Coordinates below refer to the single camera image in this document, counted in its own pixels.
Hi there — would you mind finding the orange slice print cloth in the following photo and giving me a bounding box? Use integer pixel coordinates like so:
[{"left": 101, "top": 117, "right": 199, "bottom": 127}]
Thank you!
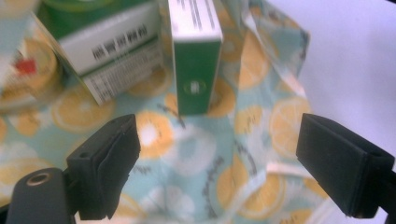
[{"left": 0, "top": 0, "right": 331, "bottom": 224}]

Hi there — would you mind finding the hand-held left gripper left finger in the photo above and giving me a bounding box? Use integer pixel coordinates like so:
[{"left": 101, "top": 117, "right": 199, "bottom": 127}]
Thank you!
[{"left": 65, "top": 113, "right": 142, "bottom": 221}]

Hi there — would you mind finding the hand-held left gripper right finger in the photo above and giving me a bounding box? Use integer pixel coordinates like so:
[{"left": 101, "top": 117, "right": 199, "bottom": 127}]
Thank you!
[{"left": 295, "top": 112, "right": 396, "bottom": 218}]

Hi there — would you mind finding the slim green white medicine box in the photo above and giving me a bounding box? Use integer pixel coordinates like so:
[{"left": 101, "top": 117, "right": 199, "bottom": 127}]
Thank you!
[{"left": 167, "top": 0, "right": 224, "bottom": 117}]

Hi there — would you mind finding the round yellow tin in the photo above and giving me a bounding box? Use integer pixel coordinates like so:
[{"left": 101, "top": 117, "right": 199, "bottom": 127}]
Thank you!
[{"left": 0, "top": 36, "right": 62, "bottom": 111}]

